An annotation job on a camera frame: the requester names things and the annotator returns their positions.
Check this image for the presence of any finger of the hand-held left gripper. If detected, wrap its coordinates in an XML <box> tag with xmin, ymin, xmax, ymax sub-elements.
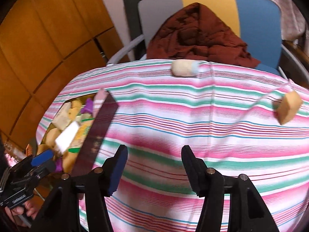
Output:
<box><xmin>23</xmin><ymin>149</ymin><xmax>56</xmax><ymax>182</ymax></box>

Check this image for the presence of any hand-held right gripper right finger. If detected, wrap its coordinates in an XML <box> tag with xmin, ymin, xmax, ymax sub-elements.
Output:
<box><xmin>182</xmin><ymin>145</ymin><xmax>279</xmax><ymax>232</ymax></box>

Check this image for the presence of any brown sponge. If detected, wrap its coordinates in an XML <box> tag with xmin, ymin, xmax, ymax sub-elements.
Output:
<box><xmin>272</xmin><ymin>90</ymin><xmax>303</xmax><ymax>126</ymax></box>

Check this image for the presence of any wooden panelled wardrobe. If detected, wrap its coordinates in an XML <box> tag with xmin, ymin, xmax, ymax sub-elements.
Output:
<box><xmin>0</xmin><ymin>0</ymin><xmax>126</xmax><ymax>148</ymax></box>

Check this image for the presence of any grey yellow blue chair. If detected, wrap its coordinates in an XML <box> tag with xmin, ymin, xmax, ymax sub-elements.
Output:
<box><xmin>106</xmin><ymin>0</ymin><xmax>309</xmax><ymax>83</ymax></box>

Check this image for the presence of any dark red quilted jacket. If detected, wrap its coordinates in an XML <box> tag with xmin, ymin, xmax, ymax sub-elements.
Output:
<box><xmin>146</xmin><ymin>2</ymin><xmax>261</xmax><ymax>68</ymax></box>

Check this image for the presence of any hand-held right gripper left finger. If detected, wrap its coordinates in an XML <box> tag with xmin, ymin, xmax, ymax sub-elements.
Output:
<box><xmin>36</xmin><ymin>145</ymin><xmax>128</xmax><ymax>232</ymax></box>

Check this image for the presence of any gold metal tin container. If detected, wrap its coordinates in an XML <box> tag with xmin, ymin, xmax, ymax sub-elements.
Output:
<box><xmin>40</xmin><ymin>89</ymin><xmax>119</xmax><ymax>177</ymax></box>

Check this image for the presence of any yellow sponge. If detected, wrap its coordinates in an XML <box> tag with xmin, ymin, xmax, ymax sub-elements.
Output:
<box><xmin>69</xmin><ymin>100</ymin><xmax>82</xmax><ymax>121</ymax></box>

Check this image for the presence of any white medicine box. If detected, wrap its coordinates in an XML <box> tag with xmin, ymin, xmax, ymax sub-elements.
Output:
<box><xmin>52</xmin><ymin>101</ymin><xmax>71</xmax><ymax>130</ymax></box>

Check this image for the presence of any pink green striped tablecloth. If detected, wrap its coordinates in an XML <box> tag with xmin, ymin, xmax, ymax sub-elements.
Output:
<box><xmin>36</xmin><ymin>59</ymin><xmax>309</xmax><ymax>232</ymax></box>

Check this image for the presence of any white rolled cloth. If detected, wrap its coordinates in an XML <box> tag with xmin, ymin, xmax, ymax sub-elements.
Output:
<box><xmin>171</xmin><ymin>60</ymin><xmax>199</xmax><ymax>78</ymax></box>

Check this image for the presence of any white soap block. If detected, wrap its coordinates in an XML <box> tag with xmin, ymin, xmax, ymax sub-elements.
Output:
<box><xmin>54</xmin><ymin>121</ymin><xmax>81</xmax><ymax>153</ymax></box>

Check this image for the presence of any person's left hand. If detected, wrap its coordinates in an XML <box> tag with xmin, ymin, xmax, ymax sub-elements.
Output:
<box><xmin>10</xmin><ymin>198</ymin><xmax>37</xmax><ymax>220</ymax></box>

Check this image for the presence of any white green striped box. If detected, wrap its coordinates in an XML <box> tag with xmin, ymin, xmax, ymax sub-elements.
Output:
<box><xmin>77</xmin><ymin>116</ymin><xmax>95</xmax><ymax>137</ymax></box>

